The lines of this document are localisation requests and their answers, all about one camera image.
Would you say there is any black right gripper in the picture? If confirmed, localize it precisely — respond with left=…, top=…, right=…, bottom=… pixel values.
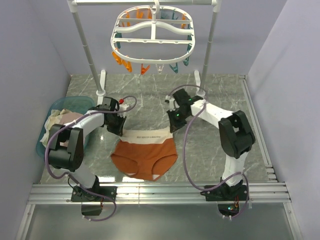
left=167, top=108, right=190, bottom=133

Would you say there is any orange and beige underwear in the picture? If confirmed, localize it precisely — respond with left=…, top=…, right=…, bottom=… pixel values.
left=110, top=127, right=178, bottom=181

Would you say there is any orange clip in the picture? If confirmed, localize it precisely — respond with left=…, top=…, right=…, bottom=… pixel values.
left=140, top=63, right=150, bottom=75
left=111, top=51, right=132, bottom=73

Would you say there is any white oval clip hanger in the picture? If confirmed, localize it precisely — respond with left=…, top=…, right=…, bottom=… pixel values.
left=110, top=0, right=196, bottom=65

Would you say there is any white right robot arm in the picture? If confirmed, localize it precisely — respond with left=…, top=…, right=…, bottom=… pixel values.
left=165, top=88, right=256, bottom=200

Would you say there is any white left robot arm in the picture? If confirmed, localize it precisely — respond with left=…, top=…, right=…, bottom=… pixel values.
left=44, top=96, right=130, bottom=201

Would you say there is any teal clip front right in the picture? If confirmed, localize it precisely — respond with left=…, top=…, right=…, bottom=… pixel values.
left=169, top=62, right=179, bottom=74

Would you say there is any teal clip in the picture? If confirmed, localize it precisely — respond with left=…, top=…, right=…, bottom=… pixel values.
left=183, top=56, right=190, bottom=67
left=169, top=62, right=179, bottom=74

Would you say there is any teal clip right side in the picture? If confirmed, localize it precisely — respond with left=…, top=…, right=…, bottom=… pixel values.
left=183, top=56, right=190, bottom=67

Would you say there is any teal plastic laundry basket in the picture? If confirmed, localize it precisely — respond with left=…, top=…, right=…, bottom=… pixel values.
left=35, top=96, right=95, bottom=159

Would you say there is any pink cloth in basket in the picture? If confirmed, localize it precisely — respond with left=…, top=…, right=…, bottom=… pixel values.
left=59, top=109, right=83, bottom=125

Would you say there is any cream cloth in basket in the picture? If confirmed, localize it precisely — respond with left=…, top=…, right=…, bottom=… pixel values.
left=40, top=109, right=68, bottom=147

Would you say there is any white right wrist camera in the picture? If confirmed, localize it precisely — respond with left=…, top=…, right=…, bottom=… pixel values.
left=165, top=95, right=179, bottom=112

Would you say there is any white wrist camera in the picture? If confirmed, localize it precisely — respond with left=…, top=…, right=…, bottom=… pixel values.
left=117, top=98, right=130, bottom=118
left=165, top=95, right=179, bottom=112

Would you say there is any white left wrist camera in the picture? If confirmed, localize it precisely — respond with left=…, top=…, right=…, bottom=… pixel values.
left=117, top=98, right=130, bottom=118

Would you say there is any white clothes rack frame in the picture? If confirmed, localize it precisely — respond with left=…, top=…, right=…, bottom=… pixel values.
left=66, top=0, right=222, bottom=97

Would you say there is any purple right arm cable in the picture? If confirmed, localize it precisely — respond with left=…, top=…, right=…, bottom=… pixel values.
left=166, top=84, right=250, bottom=219

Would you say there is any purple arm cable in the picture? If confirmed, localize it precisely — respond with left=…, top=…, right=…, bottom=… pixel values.
left=44, top=95, right=138, bottom=222
left=166, top=84, right=250, bottom=219

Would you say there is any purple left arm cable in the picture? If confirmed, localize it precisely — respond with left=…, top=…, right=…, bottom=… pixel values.
left=44, top=95, right=138, bottom=222

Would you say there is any aluminium mounting rail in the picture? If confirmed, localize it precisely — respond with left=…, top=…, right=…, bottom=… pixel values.
left=27, top=182, right=291, bottom=205

